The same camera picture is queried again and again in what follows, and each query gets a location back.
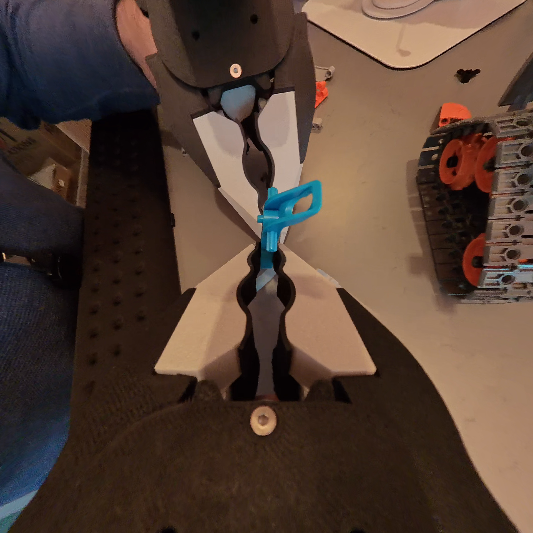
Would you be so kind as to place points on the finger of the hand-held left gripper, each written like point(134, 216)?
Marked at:
point(220, 145)
point(285, 133)

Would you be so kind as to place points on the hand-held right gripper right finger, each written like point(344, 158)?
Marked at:
point(329, 333)

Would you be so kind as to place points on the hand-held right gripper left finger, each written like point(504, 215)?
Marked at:
point(204, 329)

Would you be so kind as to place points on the teal separator tool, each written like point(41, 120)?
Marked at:
point(272, 216)

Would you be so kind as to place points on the person's left forearm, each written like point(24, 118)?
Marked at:
point(62, 54)

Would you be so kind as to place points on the person's left hand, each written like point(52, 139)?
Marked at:
point(131, 33)

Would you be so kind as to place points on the small grey connector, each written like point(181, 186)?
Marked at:
point(317, 124)

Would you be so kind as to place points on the orange ribbed panel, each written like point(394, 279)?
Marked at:
point(320, 95)

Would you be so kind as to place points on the grey curved panel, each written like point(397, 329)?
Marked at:
point(327, 73)

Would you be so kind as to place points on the black perforated chair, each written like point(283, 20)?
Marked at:
point(125, 250)

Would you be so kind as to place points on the orange wedge panel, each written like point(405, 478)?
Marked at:
point(454, 113)

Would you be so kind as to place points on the person's dark clothing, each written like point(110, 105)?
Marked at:
point(33, 354)

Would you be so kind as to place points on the grey orange tracked toy robot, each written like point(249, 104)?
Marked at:
point(512, 179)

